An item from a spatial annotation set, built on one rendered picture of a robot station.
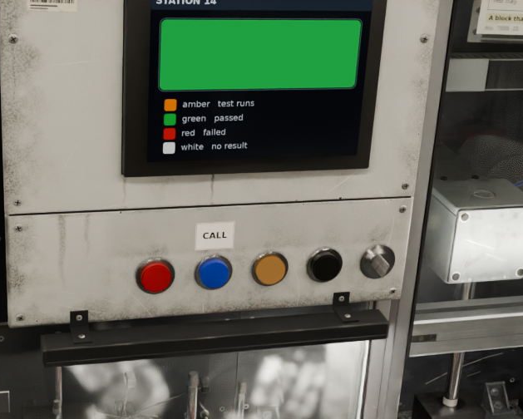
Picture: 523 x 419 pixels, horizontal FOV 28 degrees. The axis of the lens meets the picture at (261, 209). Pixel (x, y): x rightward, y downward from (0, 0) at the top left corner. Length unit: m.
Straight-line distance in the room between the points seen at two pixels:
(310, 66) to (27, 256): 0.33
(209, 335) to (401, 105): 0.30
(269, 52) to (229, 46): 0.04
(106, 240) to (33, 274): 0.08
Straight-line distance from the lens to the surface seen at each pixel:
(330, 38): 0.99
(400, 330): 1.19
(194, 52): 0.96
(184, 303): 1.08
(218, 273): 1.06
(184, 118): 0.98
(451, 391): 1.54
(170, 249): 1.05
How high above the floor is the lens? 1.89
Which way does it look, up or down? 22 degrees down
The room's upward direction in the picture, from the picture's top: 4 degrees clockwise
